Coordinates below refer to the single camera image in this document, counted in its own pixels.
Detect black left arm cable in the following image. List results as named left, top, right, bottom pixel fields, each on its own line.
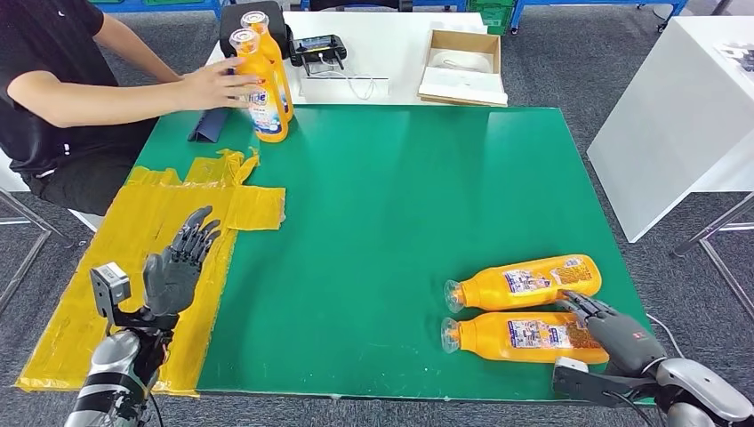
left=147, top=385, right=167, bottom=427

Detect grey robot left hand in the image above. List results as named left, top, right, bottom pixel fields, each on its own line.
left=142, top=205, right=222, bottom=319

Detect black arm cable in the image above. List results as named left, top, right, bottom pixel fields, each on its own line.
left=603, top=389, right=655, bottom=427
left=147, top=385, right=167, bottom=427

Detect person's right hand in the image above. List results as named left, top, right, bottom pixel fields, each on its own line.
left=176, top=57, right=261, bottom=111

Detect black remote controller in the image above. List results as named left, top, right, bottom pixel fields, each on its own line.
left=288, top=34, right=349, bottom=77

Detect white charging cable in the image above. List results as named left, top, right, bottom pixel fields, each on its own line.
left=318, top=52, right=380, bottom=101

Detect white flat box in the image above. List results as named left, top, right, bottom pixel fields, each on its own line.
left=299, top=77, right=390, bottom=101

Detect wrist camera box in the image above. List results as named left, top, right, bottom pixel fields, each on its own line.
left=551, top=356, right=658, bottom=409
left=89, top=263, right=180, bottom=333

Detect green table board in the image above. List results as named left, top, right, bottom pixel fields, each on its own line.
left=136, top=104, right=661, bottom=405

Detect white desk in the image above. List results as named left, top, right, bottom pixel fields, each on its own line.
left=203, top=12, right=508, bottom=108

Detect green plastic crate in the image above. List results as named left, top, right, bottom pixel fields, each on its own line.
left=467, top=0, right=517, bottom=36

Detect black zip case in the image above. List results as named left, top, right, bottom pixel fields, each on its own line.
left=219, top=1, right=291, bottom=60

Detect blue metal rack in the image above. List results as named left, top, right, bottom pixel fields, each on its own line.
left=84, top=0, right=224, bottom=18
left=509, top=0, right=689, bottom=32

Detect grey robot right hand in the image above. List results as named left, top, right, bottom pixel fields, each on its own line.
left=556, top=290, right=668, bottom=377

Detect black chair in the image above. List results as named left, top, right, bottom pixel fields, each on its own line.
left=309, top=0, right=413, bottom=13

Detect metal table legs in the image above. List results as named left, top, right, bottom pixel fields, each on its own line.
left=671, top=193, right=754, bottom=322

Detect yellow taped sheet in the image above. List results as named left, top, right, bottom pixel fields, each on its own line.
left=14, top=147, right=287, bottom=397

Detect person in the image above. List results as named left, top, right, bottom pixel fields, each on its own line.
left=0, top=0, right=261, bottom=216

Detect tablet in blue case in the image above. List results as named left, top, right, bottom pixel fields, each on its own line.
left=187, top=108, right=231, bottom=144

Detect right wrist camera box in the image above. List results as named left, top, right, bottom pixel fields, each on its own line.
left=551, top=356, right=658, bottom=409

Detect white round item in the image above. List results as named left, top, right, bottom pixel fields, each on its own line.
left=429, top=49, right=493, bottom=76

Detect metal chair frame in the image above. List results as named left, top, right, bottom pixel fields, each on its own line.
left=0, top=189, right=75, bottom=315

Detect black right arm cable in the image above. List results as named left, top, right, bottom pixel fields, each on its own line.
left=603, top=389, right=655, bottom=427

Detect small dark parts pile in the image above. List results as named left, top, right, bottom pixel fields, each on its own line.
left=715, top=41, right=754, bottom=72

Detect white side table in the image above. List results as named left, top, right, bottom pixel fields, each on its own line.
left=586, top=15, right=754, bottom=244

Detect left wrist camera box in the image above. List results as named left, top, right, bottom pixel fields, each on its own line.
left=89, top=263, right=180, bottom=333

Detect open cardboard box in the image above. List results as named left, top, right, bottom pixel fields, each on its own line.
left=416, top=28, right=509, bottom=109

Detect orange detergent bottle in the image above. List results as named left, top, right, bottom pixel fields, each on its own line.
left=240, top=10, right=294, bottom=123
left=228, top=28, right=290, bottom=144
left=443, top=254, right=603, bottom=315
left=440, top=310, right=611, bottom=365

